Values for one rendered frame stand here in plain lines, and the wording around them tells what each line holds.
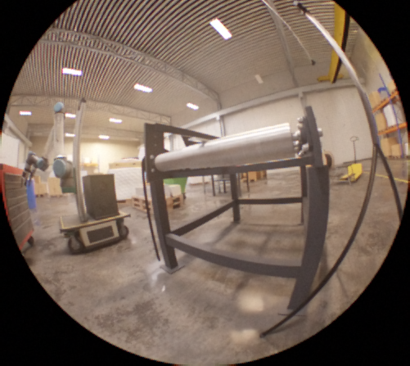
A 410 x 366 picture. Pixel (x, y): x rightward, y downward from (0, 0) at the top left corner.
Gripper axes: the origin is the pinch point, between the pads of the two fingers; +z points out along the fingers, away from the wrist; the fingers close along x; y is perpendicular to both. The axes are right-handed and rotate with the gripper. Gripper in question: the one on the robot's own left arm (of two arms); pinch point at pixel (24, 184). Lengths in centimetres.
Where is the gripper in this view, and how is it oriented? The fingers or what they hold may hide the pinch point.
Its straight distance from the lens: 181.4
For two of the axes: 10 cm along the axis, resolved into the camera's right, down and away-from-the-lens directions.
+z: -2.3, 9.2, -3.2
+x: 7.9, -0.1, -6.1
